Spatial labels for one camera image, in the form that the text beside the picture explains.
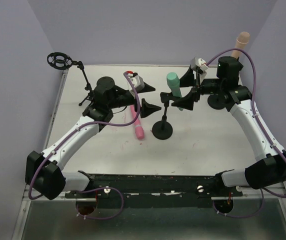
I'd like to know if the aluminium frame rail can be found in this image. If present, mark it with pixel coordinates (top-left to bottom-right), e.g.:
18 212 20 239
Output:
21 185 96 202

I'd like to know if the peach microphone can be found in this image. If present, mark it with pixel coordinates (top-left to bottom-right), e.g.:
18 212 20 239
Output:
231 31 250 59

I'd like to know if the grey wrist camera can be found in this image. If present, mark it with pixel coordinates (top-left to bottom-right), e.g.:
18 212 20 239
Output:
190 57 209 84
125 71 145 93

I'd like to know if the black round-base microphone stand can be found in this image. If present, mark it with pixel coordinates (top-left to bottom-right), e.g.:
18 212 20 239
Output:
207 59 244 110

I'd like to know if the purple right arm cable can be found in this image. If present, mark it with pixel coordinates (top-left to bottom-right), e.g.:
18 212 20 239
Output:
205 48 286 218

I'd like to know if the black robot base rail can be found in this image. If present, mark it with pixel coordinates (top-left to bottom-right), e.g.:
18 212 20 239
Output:
71 174 243 209

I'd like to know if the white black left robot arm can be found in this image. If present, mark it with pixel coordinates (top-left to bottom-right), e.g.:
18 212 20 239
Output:
25 71 161 200

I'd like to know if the mint green microphone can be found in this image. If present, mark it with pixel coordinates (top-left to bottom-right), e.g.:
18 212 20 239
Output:
166 72 182 98

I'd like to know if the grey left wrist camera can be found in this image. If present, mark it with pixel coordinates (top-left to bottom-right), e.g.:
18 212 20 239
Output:
125 71 145 93

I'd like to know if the black clip round-base stand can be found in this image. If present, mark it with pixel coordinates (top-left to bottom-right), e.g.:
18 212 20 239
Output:
152 92 179 140

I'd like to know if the black tripod shock-mount stand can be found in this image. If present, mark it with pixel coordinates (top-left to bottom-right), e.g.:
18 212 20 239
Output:
46 52 95 107

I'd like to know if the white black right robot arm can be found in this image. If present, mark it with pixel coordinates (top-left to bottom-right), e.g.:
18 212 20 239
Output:
172 56 286 189

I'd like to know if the pink microphone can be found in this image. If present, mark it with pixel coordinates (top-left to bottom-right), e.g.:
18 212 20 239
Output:
130 105 145 140

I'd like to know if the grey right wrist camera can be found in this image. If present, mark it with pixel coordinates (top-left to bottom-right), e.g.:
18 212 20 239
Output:
190 57 209 84

